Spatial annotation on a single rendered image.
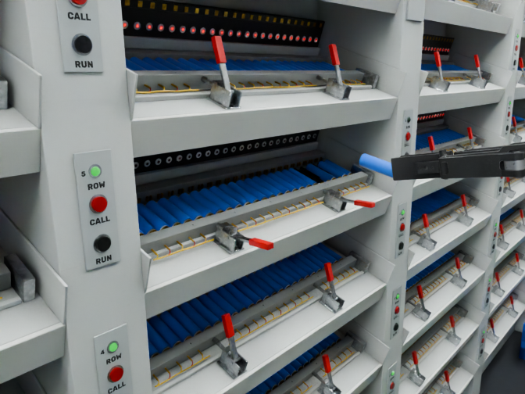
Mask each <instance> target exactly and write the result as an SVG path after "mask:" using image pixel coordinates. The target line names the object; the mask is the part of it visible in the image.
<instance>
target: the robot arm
mask: <svg viewBox="0 0 525 394"><path fill-rule="evenodd" d="M453 154H454V155H453ZM391 168H392V174H393V180H394V181H403V180H416V179H429V178H441V179H444V180H447V179H449V178H473V177H516V178H522V177H525V141H519V142H514V143H512V144H510V145H502V146H495V147H487V148H479V149H472V148H470V149H466V150H464V151H460V150H459V151H456V152H453V151H446V149H443V150H439V152H429V153H420V154H412V155H404V156H400V157H395V158H391Z"/></svg>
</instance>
